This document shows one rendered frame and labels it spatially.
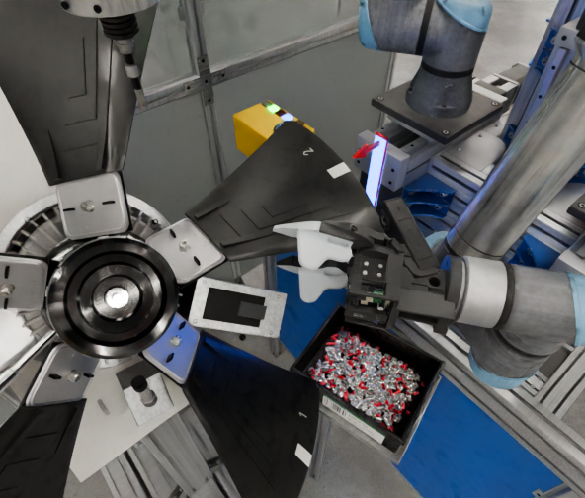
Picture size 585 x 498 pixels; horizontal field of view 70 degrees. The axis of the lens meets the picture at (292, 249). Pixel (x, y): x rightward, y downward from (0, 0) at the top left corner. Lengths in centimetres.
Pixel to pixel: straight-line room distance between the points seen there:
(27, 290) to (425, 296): 41
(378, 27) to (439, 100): 21
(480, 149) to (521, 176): 62
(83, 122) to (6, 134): 25
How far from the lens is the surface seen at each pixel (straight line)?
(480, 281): 48
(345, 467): 161
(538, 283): 50
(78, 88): 50
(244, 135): 95
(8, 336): 61
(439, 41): 100
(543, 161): 53
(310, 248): 46
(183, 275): 49
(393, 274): 46
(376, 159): 70
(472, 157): 112
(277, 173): 58
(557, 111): 53
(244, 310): 64
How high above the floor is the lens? 156
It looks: 49 degrees down
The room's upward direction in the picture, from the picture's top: straight up
